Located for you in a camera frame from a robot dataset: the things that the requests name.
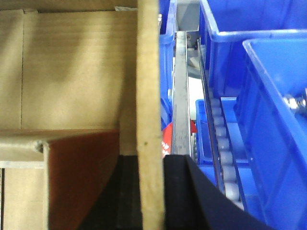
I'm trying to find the stainless steel shelf rail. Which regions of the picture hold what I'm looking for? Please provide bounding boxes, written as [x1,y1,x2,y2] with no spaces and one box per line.
[171,31,192,156]

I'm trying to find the blue bin upper left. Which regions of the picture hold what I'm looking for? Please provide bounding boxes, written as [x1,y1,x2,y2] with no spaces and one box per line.
[159,0,177,129]

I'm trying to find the red snack bag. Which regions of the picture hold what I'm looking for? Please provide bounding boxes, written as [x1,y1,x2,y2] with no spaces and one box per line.
[161,119,198,159]

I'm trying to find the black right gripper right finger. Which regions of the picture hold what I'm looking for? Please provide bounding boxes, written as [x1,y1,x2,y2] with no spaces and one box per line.
[163,155,270,230]

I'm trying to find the cardboard box red print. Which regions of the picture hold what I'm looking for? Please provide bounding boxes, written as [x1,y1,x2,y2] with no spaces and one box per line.
[0,130,119,230]

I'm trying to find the plain torn cardboard box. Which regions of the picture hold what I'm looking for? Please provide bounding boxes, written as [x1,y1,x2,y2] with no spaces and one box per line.
[0,0,165,230]

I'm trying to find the blue bin lower right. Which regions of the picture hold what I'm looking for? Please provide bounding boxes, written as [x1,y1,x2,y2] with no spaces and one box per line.
[235,39,307,230]

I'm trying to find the blue bin upper right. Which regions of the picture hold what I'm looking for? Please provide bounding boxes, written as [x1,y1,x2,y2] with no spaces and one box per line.
[199,0,307,98]

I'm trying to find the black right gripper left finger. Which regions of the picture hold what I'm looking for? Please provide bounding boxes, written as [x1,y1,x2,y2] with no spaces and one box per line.
[79,155,142,230]

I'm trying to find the roller conveyor track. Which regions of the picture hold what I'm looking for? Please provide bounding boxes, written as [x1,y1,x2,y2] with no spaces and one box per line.
[197,39,245,210]

